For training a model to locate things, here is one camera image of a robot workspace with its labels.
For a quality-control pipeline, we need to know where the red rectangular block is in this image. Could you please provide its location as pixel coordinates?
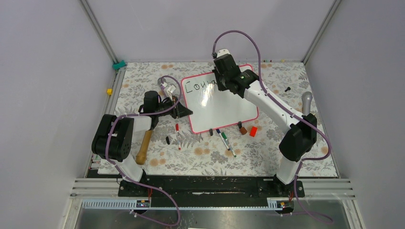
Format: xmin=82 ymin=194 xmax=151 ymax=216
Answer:
xmin=249 ymin=126 xmax=258 ymax=137

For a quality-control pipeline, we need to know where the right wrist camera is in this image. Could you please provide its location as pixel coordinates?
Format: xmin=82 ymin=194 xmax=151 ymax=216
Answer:
xmin=216 ymin=49 xmax=230 ymax=58

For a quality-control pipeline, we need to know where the floral table mat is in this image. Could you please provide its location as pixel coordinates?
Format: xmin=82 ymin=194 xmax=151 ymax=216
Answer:
xmin=97 ymin=62 xmax=339 ymax=177

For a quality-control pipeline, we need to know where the pink framed whiteboard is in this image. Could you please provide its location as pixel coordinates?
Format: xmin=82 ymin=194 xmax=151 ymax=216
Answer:
xmin=181 ymin=72 xmax=259 ymax=134

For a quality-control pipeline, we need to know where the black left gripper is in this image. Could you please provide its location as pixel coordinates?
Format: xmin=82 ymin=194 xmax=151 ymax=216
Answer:
xmin=155 ymin=95 xmax=192 ymax=119

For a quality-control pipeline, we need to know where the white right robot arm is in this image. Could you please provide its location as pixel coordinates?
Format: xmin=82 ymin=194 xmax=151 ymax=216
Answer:
xmin=213 ymin=49 xmax=317 ymax=197

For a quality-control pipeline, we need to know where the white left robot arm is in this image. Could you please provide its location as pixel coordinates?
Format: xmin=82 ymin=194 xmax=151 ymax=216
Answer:
xmin=91 ymin=91 xmax=193 ymax=196

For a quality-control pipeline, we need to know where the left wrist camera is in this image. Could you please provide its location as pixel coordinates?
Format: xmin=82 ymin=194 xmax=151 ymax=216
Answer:
xmin=161 ymin=83 xmax=176 ymax=101

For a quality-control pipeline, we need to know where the green capped marker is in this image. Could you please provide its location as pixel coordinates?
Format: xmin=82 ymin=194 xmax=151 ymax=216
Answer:
xmin=221 ymin=132 xmax=236 ymax=157

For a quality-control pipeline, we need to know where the red capped marker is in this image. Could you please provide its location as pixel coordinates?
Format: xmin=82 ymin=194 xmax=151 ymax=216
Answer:
xmin=175 ymin=123 xmax=181 ymax=150

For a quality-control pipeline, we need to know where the blue capped marker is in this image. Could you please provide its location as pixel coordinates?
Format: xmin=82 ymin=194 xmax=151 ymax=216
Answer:
xmin=216 ymin=129 xmax=230 ymax=150

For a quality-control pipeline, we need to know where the brown wooden cylinder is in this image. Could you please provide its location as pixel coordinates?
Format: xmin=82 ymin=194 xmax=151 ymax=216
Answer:
xmin=239 ymin=127 xmax=247 ymax=135

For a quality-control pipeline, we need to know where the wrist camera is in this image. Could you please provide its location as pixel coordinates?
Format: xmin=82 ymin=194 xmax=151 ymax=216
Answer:
xmin=216 ymin=49 xmax=230 ymax=58
xmin=161 ymin=83 xmax=176 ymax=101

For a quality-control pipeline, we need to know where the teal clamp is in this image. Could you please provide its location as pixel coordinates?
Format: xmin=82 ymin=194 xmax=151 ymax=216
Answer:
xmin=112 ymin=60 xmax=127 ymax=71

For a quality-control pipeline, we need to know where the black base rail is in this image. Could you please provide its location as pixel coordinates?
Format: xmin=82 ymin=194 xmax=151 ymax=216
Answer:
xmin=118 ymin=174 xmax=305 ymax=208

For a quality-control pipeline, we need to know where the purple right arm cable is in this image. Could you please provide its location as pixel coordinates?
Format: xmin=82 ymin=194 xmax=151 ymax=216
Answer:
xmin=212 ymin=30 xmax=334 ymax=223

